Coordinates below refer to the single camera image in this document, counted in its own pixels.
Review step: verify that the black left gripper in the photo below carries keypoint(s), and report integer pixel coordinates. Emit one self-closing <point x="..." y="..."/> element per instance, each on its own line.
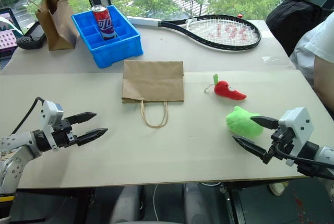
<point x="62" y="131"/>

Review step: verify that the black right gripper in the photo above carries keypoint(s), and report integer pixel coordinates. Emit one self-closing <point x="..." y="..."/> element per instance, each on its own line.
<point x="283" y="140"/>

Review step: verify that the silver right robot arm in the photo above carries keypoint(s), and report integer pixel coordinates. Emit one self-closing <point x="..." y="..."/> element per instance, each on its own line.
<point x="323" y="153"/>

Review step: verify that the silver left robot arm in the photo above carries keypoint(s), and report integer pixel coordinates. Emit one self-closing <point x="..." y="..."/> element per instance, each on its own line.
<point x="15" y="143"/>

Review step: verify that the flat brown paper bag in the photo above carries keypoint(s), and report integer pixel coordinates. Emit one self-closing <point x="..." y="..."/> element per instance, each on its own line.
<point x="154" y="80"/>

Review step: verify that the creased open brown paper bag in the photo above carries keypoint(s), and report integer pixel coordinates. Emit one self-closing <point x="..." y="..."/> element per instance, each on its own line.
<point x="56" y="30"/>

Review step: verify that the green plush toy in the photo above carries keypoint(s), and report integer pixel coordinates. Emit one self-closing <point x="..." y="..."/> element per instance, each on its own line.
<point x="240" y="124"/>

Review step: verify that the red chili plush toy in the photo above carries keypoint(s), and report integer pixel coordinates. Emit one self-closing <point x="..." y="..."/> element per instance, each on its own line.
<point x="224" y="88"/>

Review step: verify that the white sneaker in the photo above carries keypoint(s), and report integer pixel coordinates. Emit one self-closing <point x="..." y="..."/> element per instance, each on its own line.
<point x="277" y="188"/>

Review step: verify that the blue divided plastic bin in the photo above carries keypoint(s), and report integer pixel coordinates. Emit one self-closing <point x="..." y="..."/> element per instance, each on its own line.
<point x="117" y="51"/>

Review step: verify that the grey rounded robot leg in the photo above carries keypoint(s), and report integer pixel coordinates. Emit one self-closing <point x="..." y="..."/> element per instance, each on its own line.
<point x="128" y="205"/>
<point x="201" y="205"/>

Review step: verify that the black handheld controller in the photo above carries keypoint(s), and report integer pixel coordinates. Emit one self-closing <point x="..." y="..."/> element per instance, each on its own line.
<point x="31" y="38"/>

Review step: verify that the person in white t-shirt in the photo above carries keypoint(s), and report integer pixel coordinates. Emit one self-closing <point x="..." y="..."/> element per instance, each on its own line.
<point x="310" y="44"/>

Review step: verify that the red cola can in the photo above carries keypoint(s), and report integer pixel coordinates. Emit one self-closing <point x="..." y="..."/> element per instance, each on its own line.
<point x="104" y="20"/>

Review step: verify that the black and white tennis racket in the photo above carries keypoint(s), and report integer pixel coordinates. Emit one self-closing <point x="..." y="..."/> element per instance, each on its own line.
<point x="146" y="21"/>

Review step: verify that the black backpack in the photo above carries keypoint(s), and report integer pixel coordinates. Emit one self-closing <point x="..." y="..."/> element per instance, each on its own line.
<point x="289" y="17"/>

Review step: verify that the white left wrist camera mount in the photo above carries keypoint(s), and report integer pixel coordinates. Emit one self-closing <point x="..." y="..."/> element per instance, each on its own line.
<point x="48" y="114"/>

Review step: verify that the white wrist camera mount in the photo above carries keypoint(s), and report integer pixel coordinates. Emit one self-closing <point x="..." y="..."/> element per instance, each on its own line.
<point x="48" y="114"/>
<point x="300" y="122"/>

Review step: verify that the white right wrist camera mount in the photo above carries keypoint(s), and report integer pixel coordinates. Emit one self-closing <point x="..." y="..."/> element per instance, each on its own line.
<point x="300" y="122"/>

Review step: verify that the black table frame leg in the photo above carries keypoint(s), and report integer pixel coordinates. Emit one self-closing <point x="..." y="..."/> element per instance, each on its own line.
<point x="84" y="205"/>
<point x="236" y="203"/>

